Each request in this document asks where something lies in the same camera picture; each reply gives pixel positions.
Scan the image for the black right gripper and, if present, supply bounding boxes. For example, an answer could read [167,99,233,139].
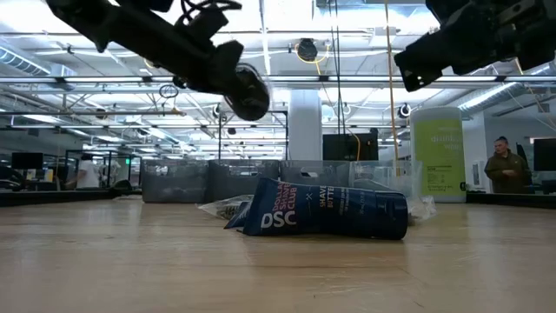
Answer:
[394,0,556,92]

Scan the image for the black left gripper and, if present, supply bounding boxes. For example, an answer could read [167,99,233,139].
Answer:
[203,40,271,122]

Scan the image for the clear plastic bag dark contents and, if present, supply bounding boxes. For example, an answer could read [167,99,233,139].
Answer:
[406,194,438,225]
[197,194,255,221]

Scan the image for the navy DSC shave butter tube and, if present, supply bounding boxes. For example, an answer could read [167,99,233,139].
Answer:
[236,176,409,241]

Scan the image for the white building column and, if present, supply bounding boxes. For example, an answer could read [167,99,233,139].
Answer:
[288,89,323,162]

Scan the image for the clear plastic bin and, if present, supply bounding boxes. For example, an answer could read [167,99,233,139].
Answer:
[349,159,423,199]

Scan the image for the person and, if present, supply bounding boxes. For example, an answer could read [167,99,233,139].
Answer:
[484,136,533,195]
[64,152,102,190]

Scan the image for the small black monitor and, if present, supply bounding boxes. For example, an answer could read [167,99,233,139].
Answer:
[10,151,44,170]

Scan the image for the black metal frame stand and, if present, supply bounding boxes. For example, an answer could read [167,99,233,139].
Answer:
[216,109,290,162]

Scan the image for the yellow hanging cable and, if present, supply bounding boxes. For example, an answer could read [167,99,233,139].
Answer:
[383,0,401,177]

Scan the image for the black ceiling cable reel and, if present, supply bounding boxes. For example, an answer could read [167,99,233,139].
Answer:
[296,37,319,63]

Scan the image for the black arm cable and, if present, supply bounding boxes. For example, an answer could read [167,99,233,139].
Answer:
[177,0,243,27]

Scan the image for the black rack frame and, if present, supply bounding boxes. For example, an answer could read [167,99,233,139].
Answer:
[64,150,142,191]

